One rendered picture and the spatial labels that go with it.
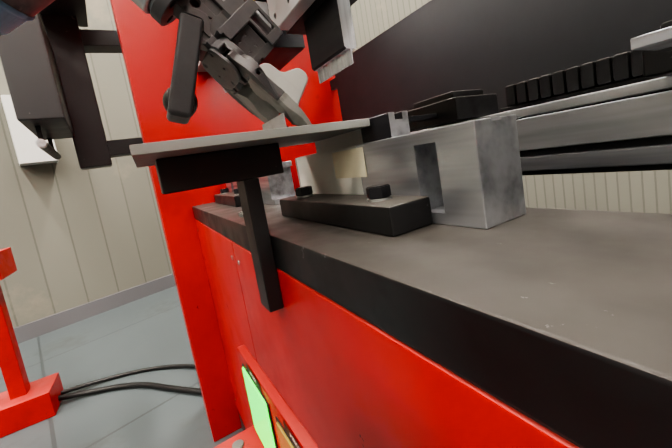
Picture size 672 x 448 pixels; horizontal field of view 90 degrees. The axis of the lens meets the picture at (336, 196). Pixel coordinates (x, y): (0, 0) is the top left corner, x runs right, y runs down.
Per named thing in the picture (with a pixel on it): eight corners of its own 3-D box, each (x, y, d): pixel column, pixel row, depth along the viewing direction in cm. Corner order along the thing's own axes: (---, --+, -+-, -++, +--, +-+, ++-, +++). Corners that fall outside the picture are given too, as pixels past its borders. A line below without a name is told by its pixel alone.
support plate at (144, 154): (136, 167, 45) (135, 160, 45) (310, 143, 58) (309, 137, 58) (131, 156, 30) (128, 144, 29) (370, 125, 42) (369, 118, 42)
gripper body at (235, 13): (288, 36, 41) (206, -54, 36) (245, 84, 38) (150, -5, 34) (268, 57, 48) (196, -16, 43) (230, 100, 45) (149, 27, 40)
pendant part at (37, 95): (39, 140, 142) (16, 53, 138) (75, 137, 148) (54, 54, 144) (16, 120, 104) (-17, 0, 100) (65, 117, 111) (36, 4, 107)
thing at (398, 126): (316, 154, 57) (313, 136, 57) (332, 151, 58) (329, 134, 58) (391, 138, 40) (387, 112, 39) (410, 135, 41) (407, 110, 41)
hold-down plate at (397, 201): (281, 216, 58) (278, 199, 57) (309, 209, 60) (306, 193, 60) (393, 238, 32) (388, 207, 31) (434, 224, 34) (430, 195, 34)
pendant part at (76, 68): (57, 173, 151) (4, -25, 141) (121, 165, 165) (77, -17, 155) (38, 164, 109) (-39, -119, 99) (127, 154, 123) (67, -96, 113)
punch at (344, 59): (314, 84, 54) (304, 22, 53) (325, 83, 55) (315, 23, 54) (347, 63, 45) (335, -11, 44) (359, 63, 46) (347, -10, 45)
